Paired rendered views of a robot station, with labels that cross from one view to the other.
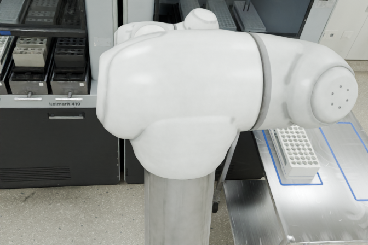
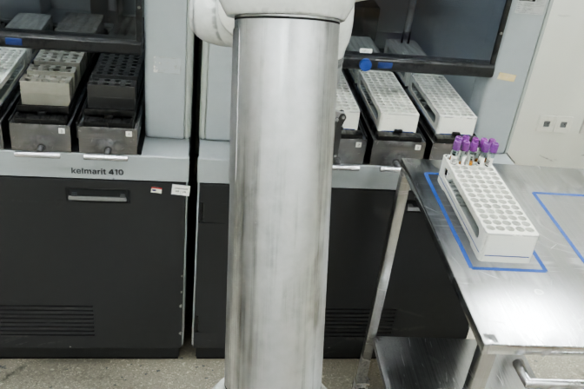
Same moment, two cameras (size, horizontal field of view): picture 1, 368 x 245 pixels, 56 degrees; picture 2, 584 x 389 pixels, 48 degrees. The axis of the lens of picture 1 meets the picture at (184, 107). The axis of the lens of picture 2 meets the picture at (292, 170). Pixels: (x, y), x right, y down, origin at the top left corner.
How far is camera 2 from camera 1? 0.37 m
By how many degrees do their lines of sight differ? 14
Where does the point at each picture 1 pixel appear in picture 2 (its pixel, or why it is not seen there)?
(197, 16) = not seen: outside the picture
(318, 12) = (522, 23)
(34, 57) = (54, 88)
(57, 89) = (87, 141)
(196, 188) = (308, 37)
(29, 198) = (14, 375)
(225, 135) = not seen: outside the picture
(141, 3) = not seen: outside the picture
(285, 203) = (480, 293)
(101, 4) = not seen: outside the picture
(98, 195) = (141, 375)
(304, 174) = (511, 252)
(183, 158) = not seen: outside the picture
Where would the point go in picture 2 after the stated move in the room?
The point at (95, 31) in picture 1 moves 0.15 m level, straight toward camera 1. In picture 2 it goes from (156, 46) to (157, 70)
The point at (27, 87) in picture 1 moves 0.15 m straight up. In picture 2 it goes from (38, 135) to (32, 75)
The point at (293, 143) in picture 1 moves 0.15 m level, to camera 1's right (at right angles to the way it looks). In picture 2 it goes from (490, 204) to (569, 216)
